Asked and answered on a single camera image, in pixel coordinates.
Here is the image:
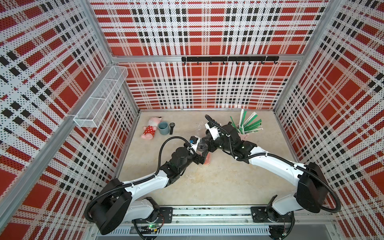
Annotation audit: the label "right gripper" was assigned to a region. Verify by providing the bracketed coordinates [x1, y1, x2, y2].
[201, 134, 233, 153]

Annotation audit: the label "pink straw holder cup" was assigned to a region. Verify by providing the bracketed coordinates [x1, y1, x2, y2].
[239, 134, 250, 141]

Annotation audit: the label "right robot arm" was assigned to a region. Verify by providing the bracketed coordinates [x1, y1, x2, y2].
[202, 121, 342, 222]

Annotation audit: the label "black wristwatch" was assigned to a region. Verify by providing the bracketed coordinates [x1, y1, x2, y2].
[169, 123, 175, 135]

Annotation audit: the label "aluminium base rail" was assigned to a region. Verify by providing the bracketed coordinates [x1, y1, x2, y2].
[86, 205, 343, 240]

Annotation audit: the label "black wall hook rail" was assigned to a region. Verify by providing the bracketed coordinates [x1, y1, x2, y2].
[181, 56, 280, 63]

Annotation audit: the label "red milk tea cup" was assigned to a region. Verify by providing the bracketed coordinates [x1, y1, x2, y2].
[202, 151, 211, 166]

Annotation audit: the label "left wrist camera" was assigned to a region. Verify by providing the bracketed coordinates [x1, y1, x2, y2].
[190, 136, 201, 152]

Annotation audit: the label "clear plastic carrier bag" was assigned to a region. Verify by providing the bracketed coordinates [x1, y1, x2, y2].
[196, 130, 216, 165]

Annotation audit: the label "green white wrapped straws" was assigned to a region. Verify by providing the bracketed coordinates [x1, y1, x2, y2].
[230, 109, 263, 135]

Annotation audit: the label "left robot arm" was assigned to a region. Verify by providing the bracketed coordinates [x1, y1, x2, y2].
[84, 137, 209, 235]

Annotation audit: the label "white wire mesh basket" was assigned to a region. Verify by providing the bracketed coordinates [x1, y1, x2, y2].
[74, 66, 128, 128]

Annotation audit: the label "pink plush pig toy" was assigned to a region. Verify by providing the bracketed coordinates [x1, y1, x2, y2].
[141, 117, 162, 140]

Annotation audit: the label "teal ceramic cup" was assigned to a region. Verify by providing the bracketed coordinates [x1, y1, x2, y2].
[158, 122, 170, 135]

